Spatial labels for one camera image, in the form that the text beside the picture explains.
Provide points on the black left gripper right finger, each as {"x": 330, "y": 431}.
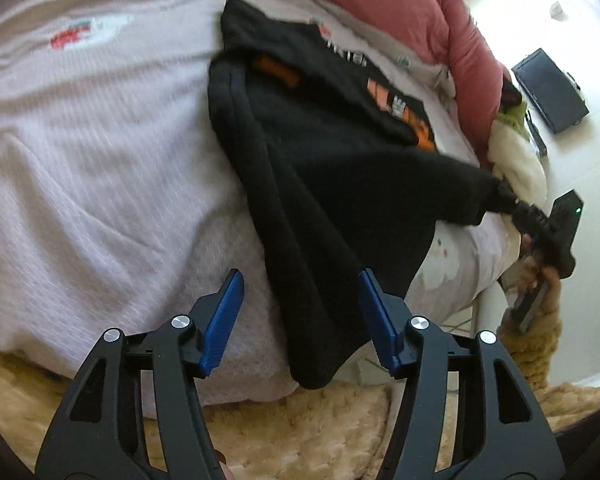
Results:
{"x": 387, "y": 318}

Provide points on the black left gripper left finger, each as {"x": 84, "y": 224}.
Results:
{"x": 214, "y": 317}

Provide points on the black orange-trimmed sweater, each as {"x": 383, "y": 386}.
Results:
{"x": 341, "y": 174}

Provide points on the cream and green plush pile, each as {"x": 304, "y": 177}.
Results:
{"x": 513, "y": 156}

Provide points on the tan fluffy rug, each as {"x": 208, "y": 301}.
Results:
{"x": 340, "y": 432}

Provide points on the strawberry print beige duvet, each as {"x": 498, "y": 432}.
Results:
{"x": 118, "y": 205}

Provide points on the pink rolled comforter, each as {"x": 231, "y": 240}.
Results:
{"x": 442, "y": 32}

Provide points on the black wall television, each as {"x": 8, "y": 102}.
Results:
{"x": 550, "y": 91}

